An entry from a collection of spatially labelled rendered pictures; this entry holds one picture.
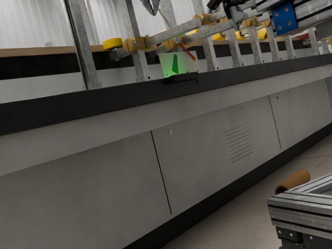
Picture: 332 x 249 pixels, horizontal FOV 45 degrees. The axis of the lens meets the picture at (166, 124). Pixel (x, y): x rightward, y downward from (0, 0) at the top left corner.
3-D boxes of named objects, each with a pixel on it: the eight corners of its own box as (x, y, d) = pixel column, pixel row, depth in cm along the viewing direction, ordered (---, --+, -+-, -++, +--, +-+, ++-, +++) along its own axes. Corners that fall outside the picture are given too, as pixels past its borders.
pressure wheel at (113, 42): (127, 65, 168) (120, 38, 168) (128, 62, 161) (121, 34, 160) (108, 70, 167) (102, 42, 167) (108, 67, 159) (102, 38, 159)
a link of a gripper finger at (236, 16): (245, 26, 151) (238, 2, 151) (231, 31, 155) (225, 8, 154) (248, 26, 153) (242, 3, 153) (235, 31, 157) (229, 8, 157)
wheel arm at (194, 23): (202, 29, 139) (199, 17, 139) (197, 29, 136) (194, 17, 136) (116, 62, 166) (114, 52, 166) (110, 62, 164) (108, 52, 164)
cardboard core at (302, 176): (308, 168, 222) (288, 184, 199) (311, 182, 222) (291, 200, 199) (294, 169, 227) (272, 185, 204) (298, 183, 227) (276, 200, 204)
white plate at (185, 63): (201, 72, 177) (196, 50, 176) (165, 78, 157) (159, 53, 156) (200, 73, 177) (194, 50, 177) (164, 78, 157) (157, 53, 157)
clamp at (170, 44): (193, 46, 176) (190, 34, 175) (175, 47, 165) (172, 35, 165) (183, 49, 179) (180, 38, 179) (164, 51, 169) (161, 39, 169)
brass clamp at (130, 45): (158, 48, 156) (155, 35, 156) (135, 49, 146) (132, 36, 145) (146, 52, 160) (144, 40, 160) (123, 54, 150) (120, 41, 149)
